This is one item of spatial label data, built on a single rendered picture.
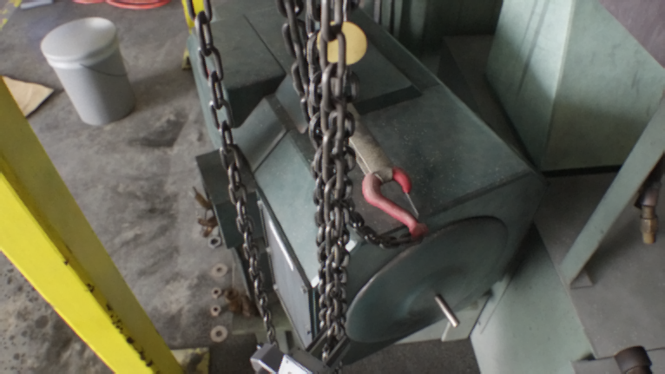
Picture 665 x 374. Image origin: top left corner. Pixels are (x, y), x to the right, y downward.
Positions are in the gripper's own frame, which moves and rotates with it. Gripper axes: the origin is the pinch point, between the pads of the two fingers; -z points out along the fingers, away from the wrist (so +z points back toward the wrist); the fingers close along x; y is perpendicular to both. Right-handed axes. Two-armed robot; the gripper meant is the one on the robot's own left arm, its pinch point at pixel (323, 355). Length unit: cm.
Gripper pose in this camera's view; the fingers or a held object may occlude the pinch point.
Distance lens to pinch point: 56.4
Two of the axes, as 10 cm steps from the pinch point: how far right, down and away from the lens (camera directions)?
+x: 8.2, 4.3, -3.9
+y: 0.0, -6.6, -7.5
